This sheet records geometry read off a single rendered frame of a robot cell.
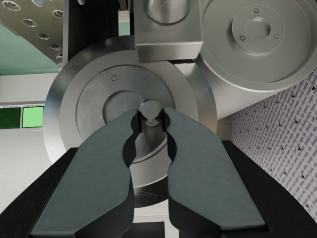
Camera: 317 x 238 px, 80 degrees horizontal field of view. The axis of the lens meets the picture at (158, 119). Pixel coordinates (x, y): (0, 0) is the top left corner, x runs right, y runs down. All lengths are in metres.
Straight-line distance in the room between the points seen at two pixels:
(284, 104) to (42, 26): 0.44
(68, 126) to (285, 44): 0.20
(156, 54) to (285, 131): 0.19
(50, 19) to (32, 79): 3.17
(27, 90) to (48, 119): 3.41
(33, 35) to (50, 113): 0.35
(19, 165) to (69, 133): 0.44
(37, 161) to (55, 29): 0.32
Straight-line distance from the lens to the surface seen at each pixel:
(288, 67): 0.21
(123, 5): 0.54
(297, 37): 0.23
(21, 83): 3.68
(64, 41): 0.22
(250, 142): 0.36
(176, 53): 0.16
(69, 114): 0.17
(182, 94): 0.16
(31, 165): 0.59
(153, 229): 0.61
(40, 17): 0.45
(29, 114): 0.59
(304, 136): 0.25
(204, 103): 0.17
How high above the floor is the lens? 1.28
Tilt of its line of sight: 8 degrees down
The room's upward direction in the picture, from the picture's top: 177 degrees clockwise
